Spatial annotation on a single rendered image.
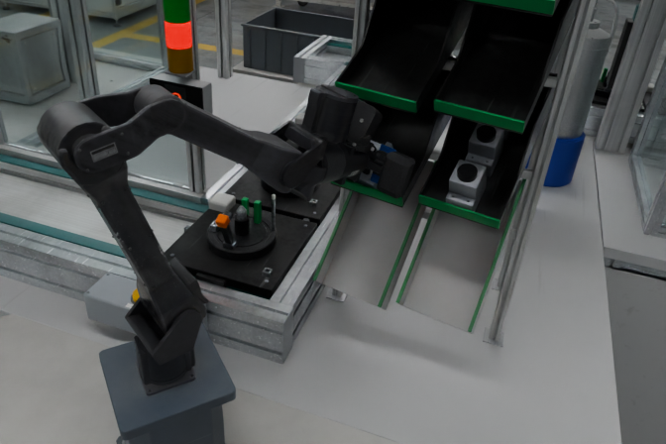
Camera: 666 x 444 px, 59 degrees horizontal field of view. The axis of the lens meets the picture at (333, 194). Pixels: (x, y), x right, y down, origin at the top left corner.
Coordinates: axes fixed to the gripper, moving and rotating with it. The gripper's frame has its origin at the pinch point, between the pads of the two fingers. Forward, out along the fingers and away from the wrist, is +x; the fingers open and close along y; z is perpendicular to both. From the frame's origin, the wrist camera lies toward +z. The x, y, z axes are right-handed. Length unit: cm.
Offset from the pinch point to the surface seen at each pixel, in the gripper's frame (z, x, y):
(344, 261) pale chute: -22.6, 7.1, 2.0
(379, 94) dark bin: 9.7, -4.1, -0.5
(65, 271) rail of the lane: -42, -16, 48
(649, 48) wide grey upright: 29, 122, -20
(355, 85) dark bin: 9.3, -1.7, 5.0
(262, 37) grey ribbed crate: -13, 162, 156
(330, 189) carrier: -22.1, 34.9, 23.9
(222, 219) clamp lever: -22.1, -2.5, 23.6
